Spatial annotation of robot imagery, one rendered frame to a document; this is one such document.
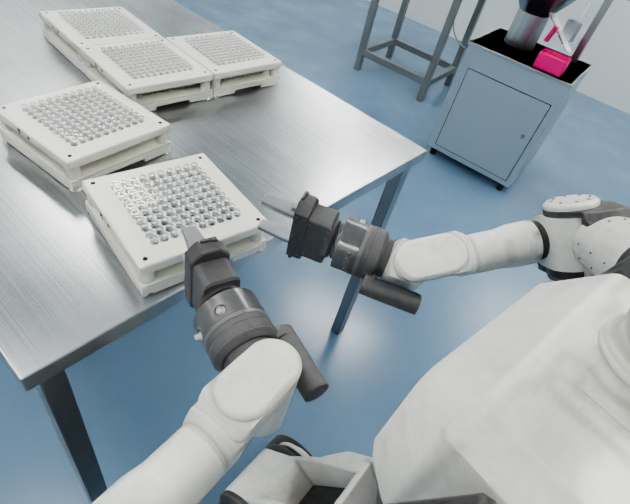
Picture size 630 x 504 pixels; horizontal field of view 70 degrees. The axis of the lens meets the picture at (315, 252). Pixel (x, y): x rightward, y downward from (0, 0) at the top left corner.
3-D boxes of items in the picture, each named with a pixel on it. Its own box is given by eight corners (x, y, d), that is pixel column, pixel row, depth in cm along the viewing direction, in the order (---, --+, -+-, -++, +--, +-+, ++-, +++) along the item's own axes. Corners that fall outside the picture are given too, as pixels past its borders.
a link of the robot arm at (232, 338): (201, 372, 59) (237, 450, 53) (207, 322, 52) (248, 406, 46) (277, 344, 65) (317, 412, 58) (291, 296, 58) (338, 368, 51)
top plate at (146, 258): (81, 189, 82) (79, 180, 80) (203, 160, 95) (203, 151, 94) (140, 277, 70) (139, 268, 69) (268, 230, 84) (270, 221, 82)
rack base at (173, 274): (86, 210, 85) (84, 200, 83) (202, 179, 99) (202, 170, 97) (142, 297, 73) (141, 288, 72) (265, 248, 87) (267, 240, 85)
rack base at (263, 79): (165, 61, 136) (165, 53, 134) (231, 51, 150) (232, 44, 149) (213, 97, 125) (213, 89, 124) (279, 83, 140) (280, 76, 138)
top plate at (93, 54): (79, 54, 117) (78, 46, 116) (164, 44, 132) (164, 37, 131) (127, 97, 107) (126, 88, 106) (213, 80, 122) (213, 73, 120)
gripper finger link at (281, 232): (256, 227, 75) (290, 240, 75) (263, 217, 78) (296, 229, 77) (255, 234, 76) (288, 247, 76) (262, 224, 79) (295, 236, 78)
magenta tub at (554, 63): (531, 66, 251) (539, 50, 245) (537, 62, 259) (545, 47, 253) (558, 78, 246) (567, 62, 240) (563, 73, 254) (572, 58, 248)
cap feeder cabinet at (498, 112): (421, 152, 314) (468, 41, 262) (453, 128, 351) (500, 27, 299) (503, 196, 293) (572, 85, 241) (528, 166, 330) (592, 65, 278)
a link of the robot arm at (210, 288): (166, 246, 57) (201, 317, 50) (236, 230, 61) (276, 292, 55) (169, 308, 65) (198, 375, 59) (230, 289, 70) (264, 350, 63)
